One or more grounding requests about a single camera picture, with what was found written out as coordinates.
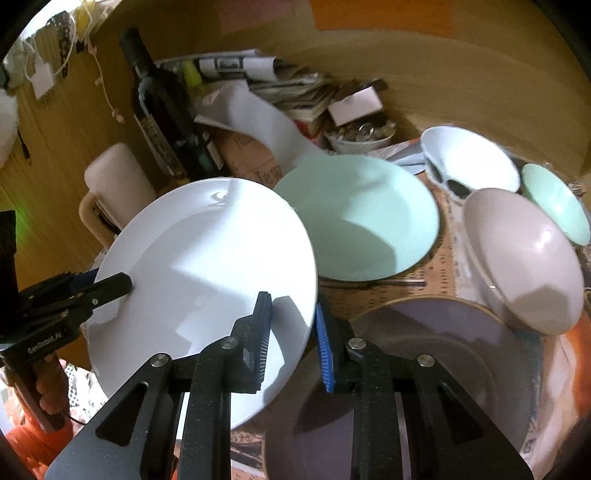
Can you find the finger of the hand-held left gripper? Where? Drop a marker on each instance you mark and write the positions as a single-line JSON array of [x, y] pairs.
[[69, 280], [108, 286]]

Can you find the white charger plug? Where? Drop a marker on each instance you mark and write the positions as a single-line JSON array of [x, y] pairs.
[[44, 78]]

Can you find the small bowl of trinkets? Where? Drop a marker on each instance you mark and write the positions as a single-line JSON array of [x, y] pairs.
[[358, 145]]

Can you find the pink sticky note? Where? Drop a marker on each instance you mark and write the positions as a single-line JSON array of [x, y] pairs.
[[254, 14]]

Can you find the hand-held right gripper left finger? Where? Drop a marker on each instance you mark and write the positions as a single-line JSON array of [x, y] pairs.
[[263, 334]]

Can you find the white patterned bowl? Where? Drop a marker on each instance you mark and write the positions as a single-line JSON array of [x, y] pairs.
[[475, 157]]

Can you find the person's left forearm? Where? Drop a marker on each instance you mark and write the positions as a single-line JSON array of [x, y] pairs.
[[27, 443]]

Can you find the small white box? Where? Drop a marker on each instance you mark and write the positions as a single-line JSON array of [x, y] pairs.
[[355, 104]]

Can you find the brown printed cardboard box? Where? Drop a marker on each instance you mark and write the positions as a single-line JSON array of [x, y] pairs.
[[249, 157]]

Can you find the mint green bowl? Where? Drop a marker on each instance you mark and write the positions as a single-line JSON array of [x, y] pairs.
[[549, 194]]

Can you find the yellow-green marker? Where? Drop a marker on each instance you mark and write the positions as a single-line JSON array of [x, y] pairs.
[[191, 73]]

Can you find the stack of newspapers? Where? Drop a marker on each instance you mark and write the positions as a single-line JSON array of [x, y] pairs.
[[281, 87]]

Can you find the pinkish grey bowl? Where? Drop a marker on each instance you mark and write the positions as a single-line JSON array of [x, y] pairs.
[[517, 244]]

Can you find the orange sticky note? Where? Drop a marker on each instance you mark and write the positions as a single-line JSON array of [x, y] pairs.
[[383, 16]]

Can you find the dark wine bottle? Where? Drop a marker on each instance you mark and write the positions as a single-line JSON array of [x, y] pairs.
[[157, 106]]

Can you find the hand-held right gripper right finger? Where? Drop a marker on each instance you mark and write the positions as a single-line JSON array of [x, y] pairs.
[[323, 353]]

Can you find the person's left hand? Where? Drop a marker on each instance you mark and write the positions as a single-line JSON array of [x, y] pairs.
[[51, 383]]

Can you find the mint green plate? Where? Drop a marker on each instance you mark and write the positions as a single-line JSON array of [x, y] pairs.
[[360, 217]]

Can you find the grey plate with gold rim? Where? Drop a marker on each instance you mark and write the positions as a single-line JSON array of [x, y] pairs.
[[461, 332]]

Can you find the white plate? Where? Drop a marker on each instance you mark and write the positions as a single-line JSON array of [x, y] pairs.
[[207, 258]]

